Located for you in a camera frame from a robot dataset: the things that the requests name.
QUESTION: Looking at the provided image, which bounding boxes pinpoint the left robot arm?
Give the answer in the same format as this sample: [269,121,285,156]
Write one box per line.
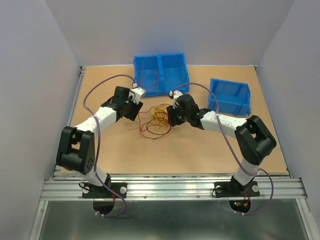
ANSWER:
[56,85,146,199]

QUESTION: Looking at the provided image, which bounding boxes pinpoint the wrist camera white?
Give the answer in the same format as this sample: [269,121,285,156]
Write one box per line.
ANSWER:
[169,90,183,108]
[130,83,146,104]

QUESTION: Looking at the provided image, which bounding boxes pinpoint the red wire tangle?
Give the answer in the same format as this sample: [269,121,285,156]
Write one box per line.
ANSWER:
[138,103,172,140]

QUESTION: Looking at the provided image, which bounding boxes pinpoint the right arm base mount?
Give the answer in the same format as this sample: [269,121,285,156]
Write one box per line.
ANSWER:
[211,181,260,198]

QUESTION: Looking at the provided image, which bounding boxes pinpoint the aluminium rail frame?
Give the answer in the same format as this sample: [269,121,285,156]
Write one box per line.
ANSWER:
[29,65,316,240]

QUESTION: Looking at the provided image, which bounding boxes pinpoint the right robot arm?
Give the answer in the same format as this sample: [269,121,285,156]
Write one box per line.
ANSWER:
[167,90,277,195]

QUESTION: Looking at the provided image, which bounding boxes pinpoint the pulled red wire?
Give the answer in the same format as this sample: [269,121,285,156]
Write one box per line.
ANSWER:
[137,56,157,83]
[125,109,151,131]
[138,71,161,91]

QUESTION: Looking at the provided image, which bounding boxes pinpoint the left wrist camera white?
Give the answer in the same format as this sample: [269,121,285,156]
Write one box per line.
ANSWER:
[130,83,146,104]

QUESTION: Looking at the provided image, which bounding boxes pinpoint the blue single bin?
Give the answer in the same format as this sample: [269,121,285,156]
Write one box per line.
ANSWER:
[210,78,252,116]

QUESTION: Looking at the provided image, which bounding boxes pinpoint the yellow wire tangle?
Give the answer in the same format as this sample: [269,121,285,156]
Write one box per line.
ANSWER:
[151,106,171,130]

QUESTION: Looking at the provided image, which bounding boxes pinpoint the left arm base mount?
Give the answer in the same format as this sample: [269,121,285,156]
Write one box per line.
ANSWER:
[78,182,128,199]

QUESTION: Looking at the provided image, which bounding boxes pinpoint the blue double bin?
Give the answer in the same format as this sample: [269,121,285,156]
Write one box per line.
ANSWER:
[133,53,190,98]

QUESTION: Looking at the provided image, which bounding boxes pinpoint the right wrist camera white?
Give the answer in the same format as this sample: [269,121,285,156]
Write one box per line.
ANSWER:
[169,90,183,108]

